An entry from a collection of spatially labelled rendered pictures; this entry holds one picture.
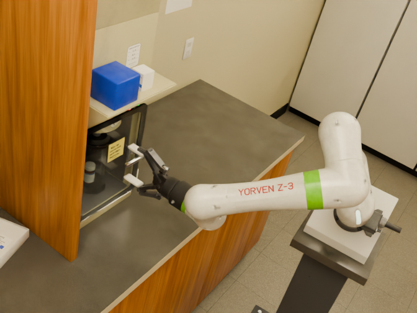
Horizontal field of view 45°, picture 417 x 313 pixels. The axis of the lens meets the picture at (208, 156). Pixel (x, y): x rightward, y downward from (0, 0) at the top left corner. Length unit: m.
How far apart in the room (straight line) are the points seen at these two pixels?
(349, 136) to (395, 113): 2.96
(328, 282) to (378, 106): 2.49
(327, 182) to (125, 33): 0.72
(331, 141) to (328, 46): 3.00
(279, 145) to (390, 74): 1.97
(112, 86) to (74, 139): 0.18
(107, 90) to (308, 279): 1.24
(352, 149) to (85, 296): 0.94
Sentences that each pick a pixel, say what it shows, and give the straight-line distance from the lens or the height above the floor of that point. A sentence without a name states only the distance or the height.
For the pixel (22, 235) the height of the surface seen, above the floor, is 0.98.
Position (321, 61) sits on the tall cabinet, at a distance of 4.52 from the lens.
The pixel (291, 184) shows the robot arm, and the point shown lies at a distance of 1.46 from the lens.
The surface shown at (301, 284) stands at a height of 0.68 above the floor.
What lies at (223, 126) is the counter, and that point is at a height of 0.94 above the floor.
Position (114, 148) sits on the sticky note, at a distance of 1.74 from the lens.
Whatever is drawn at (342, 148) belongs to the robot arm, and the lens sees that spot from 1.48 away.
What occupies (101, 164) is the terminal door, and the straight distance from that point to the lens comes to 1.74.
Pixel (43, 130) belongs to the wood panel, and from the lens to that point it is 1.55.
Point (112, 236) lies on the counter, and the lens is 1.88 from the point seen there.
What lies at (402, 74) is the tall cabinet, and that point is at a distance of 4.33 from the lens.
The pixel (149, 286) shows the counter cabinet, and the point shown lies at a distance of 1.98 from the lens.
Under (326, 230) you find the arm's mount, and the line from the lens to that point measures 2.09.
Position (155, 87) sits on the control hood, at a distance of 1.61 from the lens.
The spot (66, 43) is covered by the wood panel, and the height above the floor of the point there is 1.72.
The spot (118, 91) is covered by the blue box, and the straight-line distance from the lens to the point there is 1.44.
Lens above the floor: 2.31
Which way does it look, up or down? 36 degrees down
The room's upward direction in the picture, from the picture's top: 15 degrees clockwise
